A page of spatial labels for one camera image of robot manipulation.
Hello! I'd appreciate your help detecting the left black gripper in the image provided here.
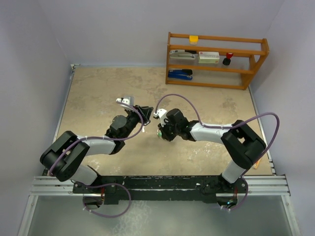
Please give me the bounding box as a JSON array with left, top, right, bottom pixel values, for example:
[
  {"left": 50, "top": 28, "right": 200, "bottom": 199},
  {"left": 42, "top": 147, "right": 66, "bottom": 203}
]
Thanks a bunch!
[{"left": 122, "top": 105, "right": 152, "bottom": 140}]

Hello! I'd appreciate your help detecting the metal keyring with keys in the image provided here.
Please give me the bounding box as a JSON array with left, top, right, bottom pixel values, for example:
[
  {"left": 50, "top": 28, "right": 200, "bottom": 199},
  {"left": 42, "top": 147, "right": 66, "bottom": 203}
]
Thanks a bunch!
[{"left": 157, "top": 124, "right": 165, "bottom": 140}]

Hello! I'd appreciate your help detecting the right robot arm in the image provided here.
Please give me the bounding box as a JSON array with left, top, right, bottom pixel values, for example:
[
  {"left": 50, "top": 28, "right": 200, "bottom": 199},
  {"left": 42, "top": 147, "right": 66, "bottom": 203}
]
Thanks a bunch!
[{"left": 154, "top": 109, "right": 266, "bottom": 192}]

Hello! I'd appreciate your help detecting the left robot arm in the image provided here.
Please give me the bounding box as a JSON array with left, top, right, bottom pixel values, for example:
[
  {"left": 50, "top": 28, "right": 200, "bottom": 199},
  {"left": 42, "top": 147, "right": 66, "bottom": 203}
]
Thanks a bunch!
[{"left": 40, "top": 105, "right": 154, "bottom": 193}]

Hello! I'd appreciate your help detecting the blue stapler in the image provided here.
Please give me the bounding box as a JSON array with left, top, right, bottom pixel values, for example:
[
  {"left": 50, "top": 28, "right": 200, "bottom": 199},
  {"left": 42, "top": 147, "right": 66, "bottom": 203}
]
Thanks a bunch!
[{"left": 168, "top": 69, "right": 193, "bottom": 81}]

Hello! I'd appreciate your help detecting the grey stapler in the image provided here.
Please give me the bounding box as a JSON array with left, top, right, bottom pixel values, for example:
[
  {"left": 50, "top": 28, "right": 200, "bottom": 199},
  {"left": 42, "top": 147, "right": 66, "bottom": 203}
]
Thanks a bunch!
[{"left": 169, "top": 49, "right": 197, "bottom": 60}]

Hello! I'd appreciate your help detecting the white red box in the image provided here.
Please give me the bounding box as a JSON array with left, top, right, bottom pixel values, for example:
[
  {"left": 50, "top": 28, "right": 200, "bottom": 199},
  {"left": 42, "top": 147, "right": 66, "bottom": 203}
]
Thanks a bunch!
[{"left": 199, "top": 52, "right": 220, "bottom": 64}]

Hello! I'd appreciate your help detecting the wooden shelf rack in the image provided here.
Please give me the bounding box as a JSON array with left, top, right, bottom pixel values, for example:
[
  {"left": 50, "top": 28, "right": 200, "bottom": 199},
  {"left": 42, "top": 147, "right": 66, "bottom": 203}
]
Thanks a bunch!
[{"left": 165, "top": 32, "right": 270, "bottom": 90}]

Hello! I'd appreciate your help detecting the black red bottle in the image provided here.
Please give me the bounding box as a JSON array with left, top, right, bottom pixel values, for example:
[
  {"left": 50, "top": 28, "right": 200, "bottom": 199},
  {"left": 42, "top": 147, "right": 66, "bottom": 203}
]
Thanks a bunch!
[{"left": 222, "top": 53, "right": 233, "bottom": 66}]

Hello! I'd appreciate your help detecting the yellow cap container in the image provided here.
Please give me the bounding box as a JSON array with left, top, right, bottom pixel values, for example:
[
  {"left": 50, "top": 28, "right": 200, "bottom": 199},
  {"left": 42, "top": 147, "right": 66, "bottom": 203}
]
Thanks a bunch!
[{"left": 189, "top": 35, "right": 199, "bottom": 45}]

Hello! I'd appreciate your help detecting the orange key tag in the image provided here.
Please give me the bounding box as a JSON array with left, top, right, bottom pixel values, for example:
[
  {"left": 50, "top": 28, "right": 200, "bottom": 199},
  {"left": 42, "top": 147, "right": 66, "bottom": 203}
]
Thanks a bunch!
[{"left": 252, "top": 160, "right": 260, "bottom": 169}]

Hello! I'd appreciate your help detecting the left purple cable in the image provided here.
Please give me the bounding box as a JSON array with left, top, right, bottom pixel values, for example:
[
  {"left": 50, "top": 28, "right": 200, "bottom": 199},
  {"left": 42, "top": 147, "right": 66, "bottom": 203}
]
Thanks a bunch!
[{"left": 48, "top": 102, "right": 145, "bottom": 177}]

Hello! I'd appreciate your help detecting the purple cable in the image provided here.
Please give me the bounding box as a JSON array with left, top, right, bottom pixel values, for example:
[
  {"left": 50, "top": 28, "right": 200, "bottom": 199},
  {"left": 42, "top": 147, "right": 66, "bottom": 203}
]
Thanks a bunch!
[
  {"left": 155, "top": 93, "right": 281, "bottom": 177},
  {"left": 48, "top": 102, "right": 145, "bottom": 177}
]

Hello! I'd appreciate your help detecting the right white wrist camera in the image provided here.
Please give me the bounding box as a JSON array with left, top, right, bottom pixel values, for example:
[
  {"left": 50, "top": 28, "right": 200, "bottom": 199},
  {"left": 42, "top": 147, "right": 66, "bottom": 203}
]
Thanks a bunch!
[{"left": 153, "top": 109, "right": 167, "bottom": 126}]

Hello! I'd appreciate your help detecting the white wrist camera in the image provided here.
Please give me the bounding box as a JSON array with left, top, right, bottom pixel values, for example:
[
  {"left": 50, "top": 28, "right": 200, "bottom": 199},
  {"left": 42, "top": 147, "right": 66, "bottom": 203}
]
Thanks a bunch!
[
  {"left": 116, "top": 96, "right": 134, "bottom": 111},
  {"left": 153, "top": 109, "right": 167, "bottom": 126}
]

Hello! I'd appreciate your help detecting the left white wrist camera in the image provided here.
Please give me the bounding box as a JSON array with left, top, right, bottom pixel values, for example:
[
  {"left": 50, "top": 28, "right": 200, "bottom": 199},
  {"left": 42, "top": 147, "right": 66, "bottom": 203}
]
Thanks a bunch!
[{"left": 116, "top": 96, "right": 134, "bottom": 111}]

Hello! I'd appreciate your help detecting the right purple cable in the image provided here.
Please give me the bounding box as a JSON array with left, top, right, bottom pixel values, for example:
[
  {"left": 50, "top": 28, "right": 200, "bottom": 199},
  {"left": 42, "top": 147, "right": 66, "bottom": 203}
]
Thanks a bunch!
[{"left": 155, "top": 93, "right": 281, "bottom": 177}]

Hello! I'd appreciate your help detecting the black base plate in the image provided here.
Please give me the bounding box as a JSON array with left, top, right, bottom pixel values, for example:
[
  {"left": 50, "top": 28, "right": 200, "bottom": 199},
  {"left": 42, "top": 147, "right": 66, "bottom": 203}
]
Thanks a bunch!
[{"left": 73, "top": 176, "right": 248, "bottom": 205}]

